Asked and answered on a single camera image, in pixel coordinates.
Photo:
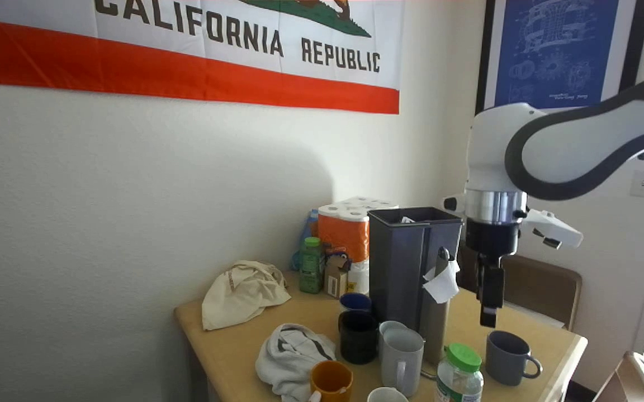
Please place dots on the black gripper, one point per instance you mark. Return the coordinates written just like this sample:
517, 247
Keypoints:
493, 241

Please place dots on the green plastic lid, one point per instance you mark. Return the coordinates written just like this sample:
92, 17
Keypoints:
463, 356

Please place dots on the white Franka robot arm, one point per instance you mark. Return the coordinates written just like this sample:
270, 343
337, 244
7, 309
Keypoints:
583, 142

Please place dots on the white bottle with green label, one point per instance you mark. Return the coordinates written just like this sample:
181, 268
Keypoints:
460, 385

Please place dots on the green plastic bottle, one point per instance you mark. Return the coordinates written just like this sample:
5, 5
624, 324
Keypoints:
309, 264

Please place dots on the blue plastic bottle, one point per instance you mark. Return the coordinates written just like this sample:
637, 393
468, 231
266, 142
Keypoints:
305, 227

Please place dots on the brown chair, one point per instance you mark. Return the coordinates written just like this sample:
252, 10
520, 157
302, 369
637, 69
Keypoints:
542, 290

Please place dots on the grey mug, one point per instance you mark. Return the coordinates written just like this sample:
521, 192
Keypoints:
508, 358

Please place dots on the grey trash bin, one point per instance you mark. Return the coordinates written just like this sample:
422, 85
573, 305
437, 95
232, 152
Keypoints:
413, 259

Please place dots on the grey measuring pitcher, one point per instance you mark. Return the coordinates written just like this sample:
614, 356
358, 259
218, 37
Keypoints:
402, 358

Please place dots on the crumpled white trash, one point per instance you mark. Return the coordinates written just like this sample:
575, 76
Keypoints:
407, 219

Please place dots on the blue mug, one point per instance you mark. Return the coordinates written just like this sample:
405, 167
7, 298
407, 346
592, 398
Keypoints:
357, 299

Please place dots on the black mug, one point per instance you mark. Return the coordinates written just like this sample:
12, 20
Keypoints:
358, 335

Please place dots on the white cup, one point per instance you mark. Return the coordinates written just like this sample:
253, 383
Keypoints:
387, 393

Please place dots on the small brown tagged bag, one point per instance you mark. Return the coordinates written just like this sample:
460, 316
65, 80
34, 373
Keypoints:
337, 278

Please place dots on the paper towel pack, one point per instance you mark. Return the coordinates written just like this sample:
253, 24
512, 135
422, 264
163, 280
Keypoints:
347, 231

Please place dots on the light wooden chair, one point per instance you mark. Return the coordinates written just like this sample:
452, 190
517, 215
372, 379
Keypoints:
627, 379

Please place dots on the orange mug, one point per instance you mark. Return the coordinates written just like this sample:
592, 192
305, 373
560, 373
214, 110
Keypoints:
332, 379

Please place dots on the white crumpled cloth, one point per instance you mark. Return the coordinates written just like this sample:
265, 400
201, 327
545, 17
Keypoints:
292, 358

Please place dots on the beige cloth bag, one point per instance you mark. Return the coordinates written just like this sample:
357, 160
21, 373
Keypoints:
242, 292

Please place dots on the framed blueprint picture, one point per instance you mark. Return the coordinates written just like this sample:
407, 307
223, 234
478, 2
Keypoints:
554, 51

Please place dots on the California Republic flag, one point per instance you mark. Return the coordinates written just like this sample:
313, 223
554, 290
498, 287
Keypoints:
188, 51

